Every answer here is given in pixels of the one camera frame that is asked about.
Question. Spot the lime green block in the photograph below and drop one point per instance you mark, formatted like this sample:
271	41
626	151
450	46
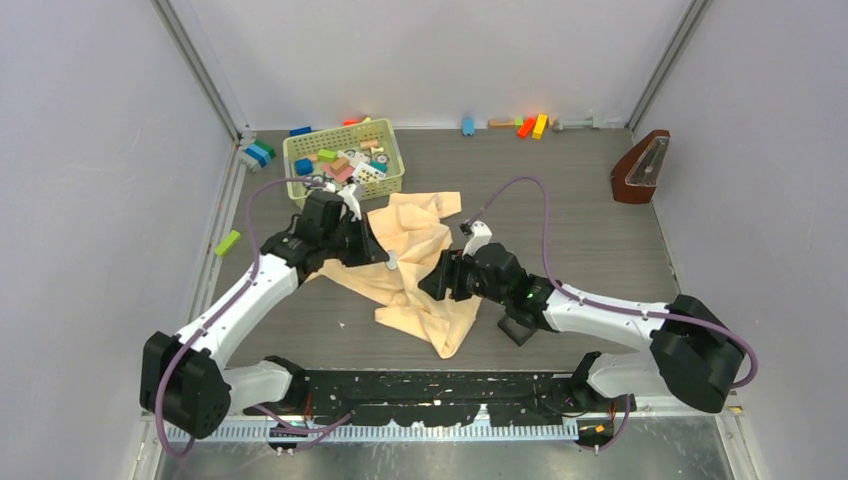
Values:
227	243

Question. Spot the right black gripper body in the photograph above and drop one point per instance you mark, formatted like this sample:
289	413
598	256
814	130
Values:
468	283

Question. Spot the pink block in basket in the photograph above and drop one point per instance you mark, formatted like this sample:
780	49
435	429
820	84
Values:
340	176

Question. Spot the tan wooden block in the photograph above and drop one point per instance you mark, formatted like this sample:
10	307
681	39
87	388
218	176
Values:
501	123

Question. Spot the cream yellow garment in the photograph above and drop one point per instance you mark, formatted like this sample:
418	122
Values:
410	226

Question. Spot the green plastic basket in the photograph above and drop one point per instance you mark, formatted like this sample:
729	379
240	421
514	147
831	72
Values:
370	147

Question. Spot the brown metronome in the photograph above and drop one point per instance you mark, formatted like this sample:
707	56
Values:
634	177

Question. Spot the blue cube in basket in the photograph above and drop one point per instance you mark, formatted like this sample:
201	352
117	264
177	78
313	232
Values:
303	166

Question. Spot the green block in basket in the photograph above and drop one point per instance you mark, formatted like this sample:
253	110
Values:
327	155

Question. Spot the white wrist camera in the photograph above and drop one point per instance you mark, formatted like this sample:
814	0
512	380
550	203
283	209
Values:
477	234
351	194

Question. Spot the light blue block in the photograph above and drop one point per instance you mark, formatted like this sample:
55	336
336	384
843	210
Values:
468	126

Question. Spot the blue block behind basket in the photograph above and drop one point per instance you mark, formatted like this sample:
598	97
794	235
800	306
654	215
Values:
300	131

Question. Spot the blue green stacked blocks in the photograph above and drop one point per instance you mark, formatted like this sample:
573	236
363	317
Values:
257	155

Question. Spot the black square frame left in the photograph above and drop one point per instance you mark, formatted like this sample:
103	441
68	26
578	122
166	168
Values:
517	333

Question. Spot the round white brooch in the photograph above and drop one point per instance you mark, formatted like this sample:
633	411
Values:
392	261

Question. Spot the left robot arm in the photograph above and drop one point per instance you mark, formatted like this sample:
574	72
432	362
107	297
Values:
186	381

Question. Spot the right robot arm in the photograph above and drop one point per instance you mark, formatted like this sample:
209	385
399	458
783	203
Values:
677	349

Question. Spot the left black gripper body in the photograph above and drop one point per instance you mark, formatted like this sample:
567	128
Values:
344	244

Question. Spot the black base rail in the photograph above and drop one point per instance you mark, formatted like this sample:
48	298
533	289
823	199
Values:
440	398

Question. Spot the yellow block at wall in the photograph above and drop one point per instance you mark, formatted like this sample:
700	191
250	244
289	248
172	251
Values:
540	125

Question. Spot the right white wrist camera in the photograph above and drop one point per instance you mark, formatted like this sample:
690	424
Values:
477	234

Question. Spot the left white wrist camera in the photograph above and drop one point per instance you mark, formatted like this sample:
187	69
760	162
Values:
351	194

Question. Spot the orange block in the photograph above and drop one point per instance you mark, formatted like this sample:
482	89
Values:
526	127

